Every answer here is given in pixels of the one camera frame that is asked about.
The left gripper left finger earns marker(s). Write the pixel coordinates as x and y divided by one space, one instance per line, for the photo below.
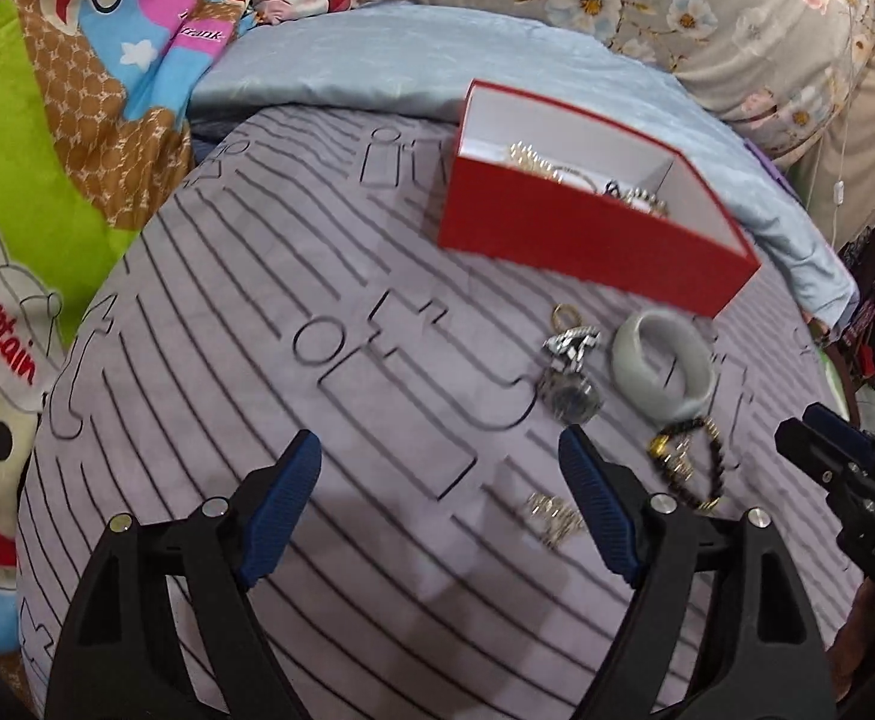
119 654

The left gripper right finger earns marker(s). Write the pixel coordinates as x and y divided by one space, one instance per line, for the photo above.
761 655

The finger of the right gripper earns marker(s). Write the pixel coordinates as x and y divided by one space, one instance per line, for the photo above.
859 444
850 488

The pale green jade bangle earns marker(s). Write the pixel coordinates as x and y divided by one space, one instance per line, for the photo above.
661 364

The gold chain charm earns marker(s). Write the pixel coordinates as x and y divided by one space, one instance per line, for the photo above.
559 519

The silver wrist watch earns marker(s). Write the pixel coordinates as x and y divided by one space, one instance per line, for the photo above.
564 388

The red jewelry box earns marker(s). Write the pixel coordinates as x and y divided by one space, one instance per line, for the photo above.
668 238

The purple crystal bow brooch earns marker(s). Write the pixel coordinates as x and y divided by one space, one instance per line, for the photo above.
613 189

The gold bangle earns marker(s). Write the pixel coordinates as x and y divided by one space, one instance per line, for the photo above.
575 178

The right hand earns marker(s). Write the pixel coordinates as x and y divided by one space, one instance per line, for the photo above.
853 639

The purple cloth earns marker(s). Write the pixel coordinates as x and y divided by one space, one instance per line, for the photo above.
773 171

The grey striped cloth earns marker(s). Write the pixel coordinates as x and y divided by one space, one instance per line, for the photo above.
293 282

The grey floral blanket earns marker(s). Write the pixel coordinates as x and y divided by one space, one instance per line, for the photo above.
777 71

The colourful monkey cartoon bedsheet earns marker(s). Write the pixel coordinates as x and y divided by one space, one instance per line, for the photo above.
93 138

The light blue quilt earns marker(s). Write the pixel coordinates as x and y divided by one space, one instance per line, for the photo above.
420 60

